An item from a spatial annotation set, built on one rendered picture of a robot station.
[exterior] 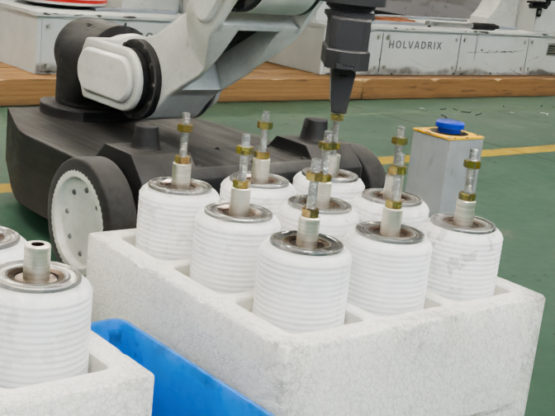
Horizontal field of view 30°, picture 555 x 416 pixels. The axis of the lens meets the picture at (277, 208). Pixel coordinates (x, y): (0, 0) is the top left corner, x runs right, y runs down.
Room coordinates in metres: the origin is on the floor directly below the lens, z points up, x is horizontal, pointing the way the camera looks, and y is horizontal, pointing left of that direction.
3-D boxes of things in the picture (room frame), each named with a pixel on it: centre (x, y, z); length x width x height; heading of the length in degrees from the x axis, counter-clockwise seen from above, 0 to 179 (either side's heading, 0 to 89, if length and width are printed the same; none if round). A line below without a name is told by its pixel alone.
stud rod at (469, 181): (1.16, -0.22, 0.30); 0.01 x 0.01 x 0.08
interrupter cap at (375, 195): (1.25, -0.14, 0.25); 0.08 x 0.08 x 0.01
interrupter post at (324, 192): (1.18, -0.05, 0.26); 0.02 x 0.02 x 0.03
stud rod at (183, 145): (1.19, 0.12, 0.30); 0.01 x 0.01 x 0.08
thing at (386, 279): (1.09, -0.12, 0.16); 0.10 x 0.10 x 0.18
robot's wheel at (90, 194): (1.52, 0.28, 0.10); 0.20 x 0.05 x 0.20; 41
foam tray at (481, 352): (1.18, -0.05, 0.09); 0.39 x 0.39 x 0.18; 40
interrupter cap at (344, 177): (1.34, -0.06, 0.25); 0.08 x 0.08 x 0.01
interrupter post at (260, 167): (1.27, 0.03, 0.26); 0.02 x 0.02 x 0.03
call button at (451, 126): (1.42, -0.22, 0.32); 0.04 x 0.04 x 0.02
